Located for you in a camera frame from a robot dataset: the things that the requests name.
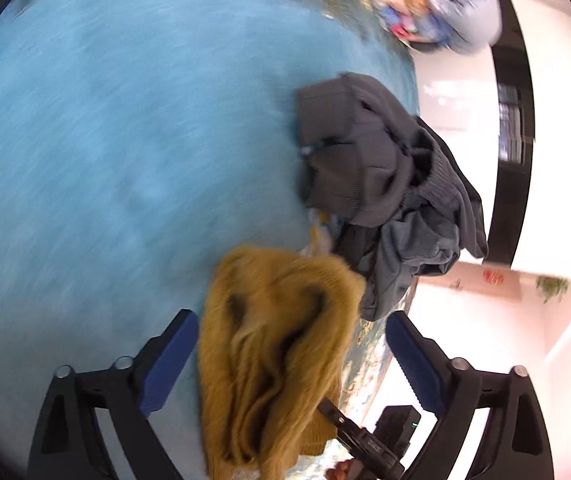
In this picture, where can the teal floral bed blanket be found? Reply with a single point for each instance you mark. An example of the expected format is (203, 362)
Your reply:
(115, 160)

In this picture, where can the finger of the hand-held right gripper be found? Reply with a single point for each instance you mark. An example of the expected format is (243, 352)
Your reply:
(340, 420)

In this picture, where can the red door decoration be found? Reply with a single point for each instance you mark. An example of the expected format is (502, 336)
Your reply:
(493, 277)

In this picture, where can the hanging green plant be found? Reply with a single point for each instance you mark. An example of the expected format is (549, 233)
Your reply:
(553, 287)

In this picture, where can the grey pants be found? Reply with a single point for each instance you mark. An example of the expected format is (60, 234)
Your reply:
(400, 260)

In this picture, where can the white wardrobe with black stripe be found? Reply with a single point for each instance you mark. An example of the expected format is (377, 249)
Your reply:
(555, 135)

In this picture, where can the white door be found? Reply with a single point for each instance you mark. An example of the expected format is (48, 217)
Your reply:
(465, 282)

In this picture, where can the olive green knit sweater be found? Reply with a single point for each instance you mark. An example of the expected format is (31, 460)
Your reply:
(275, 350)

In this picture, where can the folded light blue quilt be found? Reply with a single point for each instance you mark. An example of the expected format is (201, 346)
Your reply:
(465, 5)

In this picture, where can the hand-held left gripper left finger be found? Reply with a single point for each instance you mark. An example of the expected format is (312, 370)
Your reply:
(170, 360)

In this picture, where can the dark grey sweatshirt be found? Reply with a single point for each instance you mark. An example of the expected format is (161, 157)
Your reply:
(355, 150)

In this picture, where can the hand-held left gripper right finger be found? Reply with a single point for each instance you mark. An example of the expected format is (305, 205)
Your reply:
(415, 360)

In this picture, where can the person's right hand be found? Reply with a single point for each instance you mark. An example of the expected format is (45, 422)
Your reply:
(348, 471)

